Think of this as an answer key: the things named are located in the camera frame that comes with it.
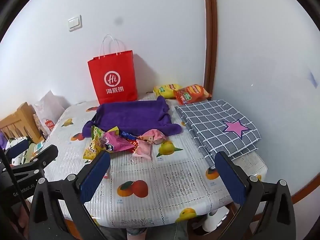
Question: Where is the white light switch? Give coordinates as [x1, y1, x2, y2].
[68, 15, 82, 32]

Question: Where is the brown wooden door frame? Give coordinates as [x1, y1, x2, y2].
[203, 0, 218, 94]

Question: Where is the small red snack packet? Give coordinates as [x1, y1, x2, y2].
[127, 139, 138, 153]

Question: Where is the fruit print tablecloth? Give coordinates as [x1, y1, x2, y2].
[37, 93, 268, 229]

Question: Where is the panda print snack packet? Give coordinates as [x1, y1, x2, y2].
[138, 129, 167, 145]

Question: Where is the orange chips bag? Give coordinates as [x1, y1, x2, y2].
[174, 84, 212, 105]

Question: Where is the yellow chips bag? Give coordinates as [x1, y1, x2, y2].
[153, 84, 182, 99]

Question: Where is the purple towel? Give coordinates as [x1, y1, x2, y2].
[82, 96, 182, 138]

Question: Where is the green snack bag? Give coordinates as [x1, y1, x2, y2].
[82, 126, 106, 160]

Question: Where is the blue snack packet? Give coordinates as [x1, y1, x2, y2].
[119, 131, 137, 140]

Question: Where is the magenta snack bag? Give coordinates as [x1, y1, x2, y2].
[100, 131, 132, 153]

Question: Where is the red paper shopping bag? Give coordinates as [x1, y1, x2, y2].
[88, 42, 138, 105]

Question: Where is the grey checked star cloth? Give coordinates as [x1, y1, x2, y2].
[175, 100, 261, 169]

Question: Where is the white plastic bag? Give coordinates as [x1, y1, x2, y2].
[33, 90, 65, 135]

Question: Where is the wooden chair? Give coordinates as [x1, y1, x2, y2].
[0, 102, 44, 144]

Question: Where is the pink peach snack packet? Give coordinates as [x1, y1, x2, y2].
[132, 139, 152, 160]

